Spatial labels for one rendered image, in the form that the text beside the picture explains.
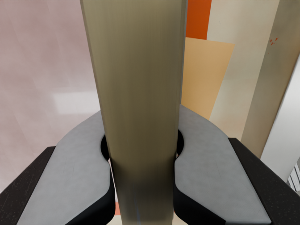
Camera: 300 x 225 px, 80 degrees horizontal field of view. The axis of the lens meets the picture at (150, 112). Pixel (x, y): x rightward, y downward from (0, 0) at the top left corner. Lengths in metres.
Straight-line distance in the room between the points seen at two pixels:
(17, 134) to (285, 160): 0.26
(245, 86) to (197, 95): 0.04
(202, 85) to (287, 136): 0.08
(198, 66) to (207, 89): 0.02
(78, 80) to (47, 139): 0.08
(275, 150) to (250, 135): 0.02
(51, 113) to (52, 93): 0.02
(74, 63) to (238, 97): 0.15
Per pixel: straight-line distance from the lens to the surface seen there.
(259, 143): 0.20
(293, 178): 1.80
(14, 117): 0.22
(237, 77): 0.18
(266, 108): 0.18
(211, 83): 0.18
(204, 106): 0.19
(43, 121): 0.21
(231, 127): 0.21
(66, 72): 0.17
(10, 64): 0.19
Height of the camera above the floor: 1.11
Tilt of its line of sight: 60 degrees down
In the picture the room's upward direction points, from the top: 176 degrees clockwise
